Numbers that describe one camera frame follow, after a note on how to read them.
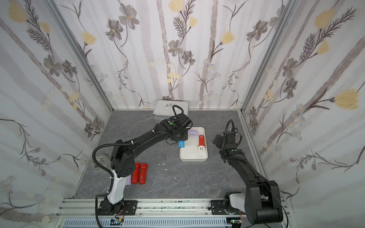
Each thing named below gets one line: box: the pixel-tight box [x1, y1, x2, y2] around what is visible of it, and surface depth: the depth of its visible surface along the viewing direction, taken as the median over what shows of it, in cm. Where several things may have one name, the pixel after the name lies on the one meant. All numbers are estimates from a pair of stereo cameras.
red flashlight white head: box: [197, 134, 206, 152], surface depth 100 cm
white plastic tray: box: [179, 126, 208, 162], surface depth 96 cm
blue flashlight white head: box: [178, 140, 185, 148], surface depth 86 cm
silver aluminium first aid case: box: [152, 99, 190, 124], surface depth 103 cm
